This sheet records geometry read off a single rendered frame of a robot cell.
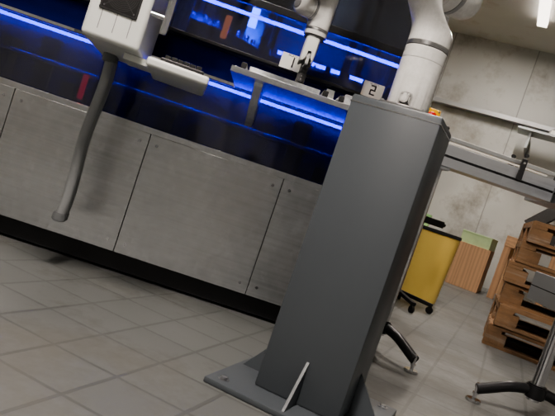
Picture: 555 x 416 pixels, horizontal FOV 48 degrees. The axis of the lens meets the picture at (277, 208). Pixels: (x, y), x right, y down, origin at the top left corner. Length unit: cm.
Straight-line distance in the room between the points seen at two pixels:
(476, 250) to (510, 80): 295
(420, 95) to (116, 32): 92
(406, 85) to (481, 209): 779
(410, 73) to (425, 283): 347
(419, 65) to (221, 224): 109
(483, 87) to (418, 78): 803
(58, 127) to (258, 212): 85
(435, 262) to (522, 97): 504
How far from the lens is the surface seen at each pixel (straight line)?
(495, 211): 950
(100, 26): 203
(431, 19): 180
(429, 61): 178
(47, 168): 261
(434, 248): 507
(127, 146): 253
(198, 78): 199
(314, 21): 232
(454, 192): 955
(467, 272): 792
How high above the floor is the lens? 59
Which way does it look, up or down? 3 degrees down
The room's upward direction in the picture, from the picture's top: 19 degrees clockwise
